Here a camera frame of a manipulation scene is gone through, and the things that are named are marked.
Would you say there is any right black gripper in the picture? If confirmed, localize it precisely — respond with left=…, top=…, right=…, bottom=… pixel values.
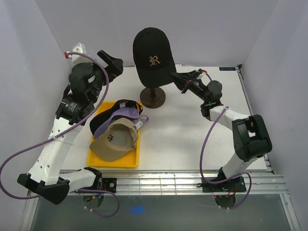
left=168, top=71, right=208, bottom=103

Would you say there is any black cap gold R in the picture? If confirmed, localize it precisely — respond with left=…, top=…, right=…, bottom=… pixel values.
left=133, top=27, right=176, bottom=89

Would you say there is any beige baseball cap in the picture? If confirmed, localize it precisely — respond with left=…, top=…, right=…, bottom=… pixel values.
left=90, top=117, right=138, bottom=162

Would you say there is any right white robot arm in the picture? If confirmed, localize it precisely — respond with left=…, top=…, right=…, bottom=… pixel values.
left=171, top=69, right=272, bottom=191

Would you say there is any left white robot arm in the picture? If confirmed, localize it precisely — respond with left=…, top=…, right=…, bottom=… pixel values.
left=17, top=50, right=123, bottom=205

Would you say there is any dark wooden round stand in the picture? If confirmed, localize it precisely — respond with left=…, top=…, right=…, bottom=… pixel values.
left=140, top=87, right=166, bottom=109

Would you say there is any purple baseball cap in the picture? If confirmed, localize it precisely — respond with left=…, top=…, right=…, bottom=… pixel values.
left=93, top=107, right=149, bottom=139

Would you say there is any black cap in tray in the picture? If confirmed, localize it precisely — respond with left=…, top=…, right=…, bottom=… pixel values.
left=90, top=99, right=143, bottom=135

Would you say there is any yellow plastic tray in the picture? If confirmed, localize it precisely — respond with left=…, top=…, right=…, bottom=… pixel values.
left=87, top=102, right=140, bottom=168

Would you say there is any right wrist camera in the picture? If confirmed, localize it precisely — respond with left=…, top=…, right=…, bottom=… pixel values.
left=197, top=69, right=211, bottom=80

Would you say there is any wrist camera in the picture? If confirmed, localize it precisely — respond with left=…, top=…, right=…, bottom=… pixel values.
left=64, top=42, right=87, bottom=65
left=197, top=69, right=211, bottom=80

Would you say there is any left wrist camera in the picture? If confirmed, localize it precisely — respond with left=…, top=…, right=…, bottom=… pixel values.
left=64, top=42, right=87, bottom=65

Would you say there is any aluminium frame rail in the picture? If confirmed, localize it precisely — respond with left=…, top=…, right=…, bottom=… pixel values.
left=20, top=172, right=301, bottom=231

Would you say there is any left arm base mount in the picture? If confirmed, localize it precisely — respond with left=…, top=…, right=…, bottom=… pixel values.
left=97, top=178, right=117, bottom=193

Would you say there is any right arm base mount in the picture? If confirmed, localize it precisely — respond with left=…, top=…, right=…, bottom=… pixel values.
left=197, top=177, right=246, bottom=193

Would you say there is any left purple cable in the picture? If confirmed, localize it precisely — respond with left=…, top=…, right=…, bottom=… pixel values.
left=0, top=51, right=121, bottom=218

